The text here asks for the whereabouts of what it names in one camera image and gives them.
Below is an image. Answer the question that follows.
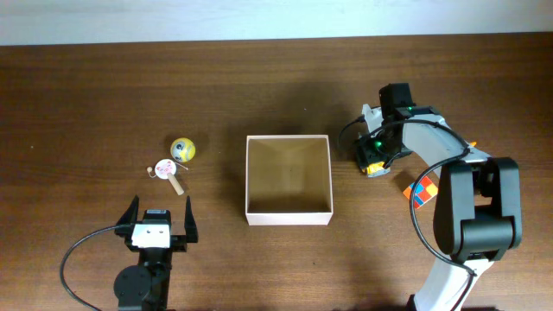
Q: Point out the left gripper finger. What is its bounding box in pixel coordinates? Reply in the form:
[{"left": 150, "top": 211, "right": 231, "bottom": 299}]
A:
[
  {"left": 115, "top": 195, "right": 139, "bottom": 236},
  {"left": 184, "top": 196, "right": 199, "bottom": 243}
]

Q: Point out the yellow grey toy truck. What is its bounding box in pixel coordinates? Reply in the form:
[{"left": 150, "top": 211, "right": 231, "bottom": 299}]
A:
[{"left": 355, "top": 135, "right": 391, "bottom": 178}]

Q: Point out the multicolour puzzle cube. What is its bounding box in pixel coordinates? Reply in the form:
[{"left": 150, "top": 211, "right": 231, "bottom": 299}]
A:
[{"left": 413, "top": 176, "right": 438, "bottom": 209}]

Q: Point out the yellow grey face ball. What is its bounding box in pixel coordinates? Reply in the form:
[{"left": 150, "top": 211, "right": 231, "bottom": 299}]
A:
[{"left": 170, "top": 137, "right": 196, "bottom": 163}]

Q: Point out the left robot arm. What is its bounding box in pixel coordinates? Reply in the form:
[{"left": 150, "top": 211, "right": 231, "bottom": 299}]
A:
[{"left": 113, "top": 197, "right": 199, "bottom": 311}]

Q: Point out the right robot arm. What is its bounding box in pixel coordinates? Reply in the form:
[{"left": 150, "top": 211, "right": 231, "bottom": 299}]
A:
[{"left": 354, "top": 83, "right": 523, "bottom": 311}]

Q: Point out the pig face rattle drum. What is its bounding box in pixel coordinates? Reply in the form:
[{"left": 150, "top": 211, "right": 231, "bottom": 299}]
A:
[{"left": 146, "top": 159, "right": 188, "bottom": 195}]

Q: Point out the pink cardboard box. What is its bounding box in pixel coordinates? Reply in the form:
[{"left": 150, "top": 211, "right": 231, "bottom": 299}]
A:
[{"left": 245, "top": 135, "right": 334, "bottom": 225}]

